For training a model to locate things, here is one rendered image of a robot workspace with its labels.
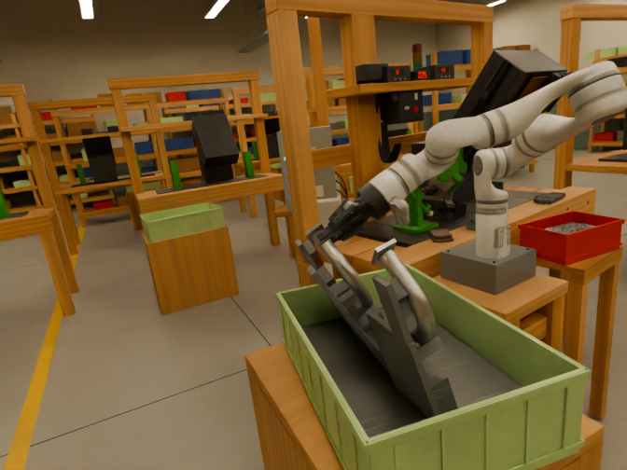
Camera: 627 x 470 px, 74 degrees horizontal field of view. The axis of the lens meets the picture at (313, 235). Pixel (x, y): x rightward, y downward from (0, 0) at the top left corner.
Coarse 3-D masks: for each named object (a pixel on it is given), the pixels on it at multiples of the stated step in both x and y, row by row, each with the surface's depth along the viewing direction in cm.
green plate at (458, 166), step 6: (462, 150) 187; (462, 156) 190; (456, 162) 188; (462, 162) 190; (450, 168) 191; (456, 168) 188; (462, 168) 191; (438, 174) 196; (444, 174) 194; (450, 174) 191; (438, 180) 196; (444, 180) 193
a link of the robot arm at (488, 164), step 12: (480, 156) 122; (492, 156) 120; (504, 156) 120; (480, 168) 122; (492, 168) 120; (504, 168) 120; (480, 180) 124; (480, 192) 125; (492, 192) 122; (504, 192) 123
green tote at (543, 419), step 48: (432, 288) 113; (288, 336) 110; (480, 336) 96; (528, 336) 82; (528, 384) 83; (576, 384) 70; (336, 432) 77; (432, 432) 62; (480, 432) 66; (528, 432) 69; (576, 432) 73
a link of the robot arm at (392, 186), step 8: (376, 176) 85; (384, 176) 83; (392, 176) 83; (376, 184) 83; (384, 184) 82; (392, 184) 82; (400, 184) 83; (384, 192) 82; (392, 192) 82; (400, 192) 83; (408, 192) 84; (392, 200) 83; (400, 200) 80; (392, 208) 84; (400, 208) 79; (408, 208) 80; (400, 216) 82; (408, 216) 83; (400, 224) 87
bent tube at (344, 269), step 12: (312, 228) 84; (312, 240) 87; (324, 252) 84; (336, 252) 82; (336, 264) 82; (348, 264) 82; (348, 276) 82; (360, 288) 83; (360, 300) 89; (372, 300) 100
